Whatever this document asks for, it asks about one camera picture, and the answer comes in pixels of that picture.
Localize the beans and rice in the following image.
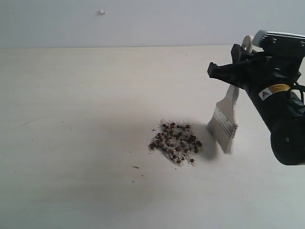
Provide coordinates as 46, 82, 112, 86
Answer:
128, 116, 203, 183

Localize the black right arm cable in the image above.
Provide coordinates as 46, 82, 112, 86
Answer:
289, 81, 305, 105

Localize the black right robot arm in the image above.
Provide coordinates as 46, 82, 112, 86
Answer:
207, 44, 305, 166

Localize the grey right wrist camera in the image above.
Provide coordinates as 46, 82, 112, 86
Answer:
252, 30, 305, 79

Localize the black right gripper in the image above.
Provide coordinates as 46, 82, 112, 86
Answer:
207, 44, 298, 100

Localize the white paint brush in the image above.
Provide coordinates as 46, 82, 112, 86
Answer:
207, 35, 253, 154

